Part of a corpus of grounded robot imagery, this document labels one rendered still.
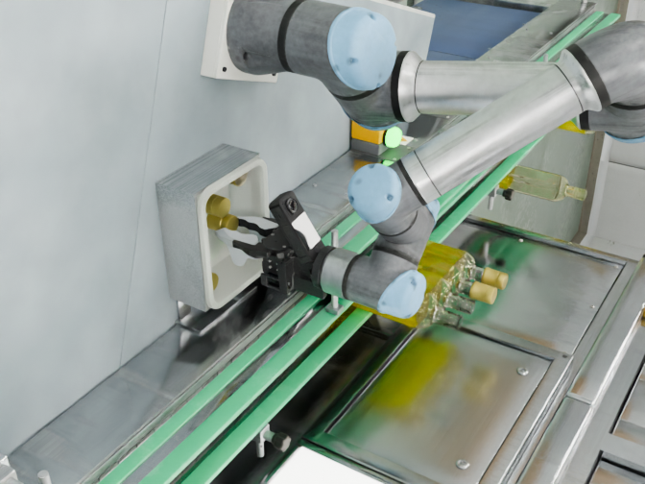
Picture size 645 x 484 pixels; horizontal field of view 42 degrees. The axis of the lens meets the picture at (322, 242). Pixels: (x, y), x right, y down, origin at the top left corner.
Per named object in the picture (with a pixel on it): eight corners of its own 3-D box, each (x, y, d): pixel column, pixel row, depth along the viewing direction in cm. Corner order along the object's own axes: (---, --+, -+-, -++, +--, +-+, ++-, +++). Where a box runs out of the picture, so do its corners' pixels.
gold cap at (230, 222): (204, 214, 140) (226, 221, 138) (218, 205, 143) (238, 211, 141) (206, 232, 142) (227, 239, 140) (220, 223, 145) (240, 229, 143)
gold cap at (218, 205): (196, 196, 137) (217, 203, 135) (209, 187, 139) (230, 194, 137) (198, 215, 139) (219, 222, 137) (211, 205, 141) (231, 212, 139)
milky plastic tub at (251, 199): (171, 300, 141) (211, 316, 137) (156, 181, 130) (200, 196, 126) (233, 254, 154) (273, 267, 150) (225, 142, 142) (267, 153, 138)
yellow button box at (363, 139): (348, 148, 182) (378, 156, 179) (349, 116, 178) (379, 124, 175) (365, 137, 187) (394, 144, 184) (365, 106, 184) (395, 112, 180)
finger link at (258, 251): (228, 252, 136) (277, 263, 132) (227, 244, 135) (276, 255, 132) (242, 237, 139) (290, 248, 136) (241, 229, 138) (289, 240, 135)
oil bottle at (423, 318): (331, 300, 165) (429, 334, 156) (331, 276, 162) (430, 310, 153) (346, 286, 169) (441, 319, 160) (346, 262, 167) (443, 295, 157)
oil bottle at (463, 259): (373, 260, 178) (466, 290, 168) (374, 237, 175) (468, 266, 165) (386, 249, 182) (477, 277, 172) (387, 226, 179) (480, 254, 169)
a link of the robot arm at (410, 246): (430, 184, 122) (403, 253, 121) (448, 208, 132) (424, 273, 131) (383, 171, 126) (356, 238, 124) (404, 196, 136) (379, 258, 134)
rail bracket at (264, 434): (216, 445, 143) (280, 475, 137) (213, 415, 140) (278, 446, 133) (230, 430, 146) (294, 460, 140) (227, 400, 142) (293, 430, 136)
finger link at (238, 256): (209, 263, 141) (258, 275, 137) (205, 234, 137) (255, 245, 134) (219, 254, 143) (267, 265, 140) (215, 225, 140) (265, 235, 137)
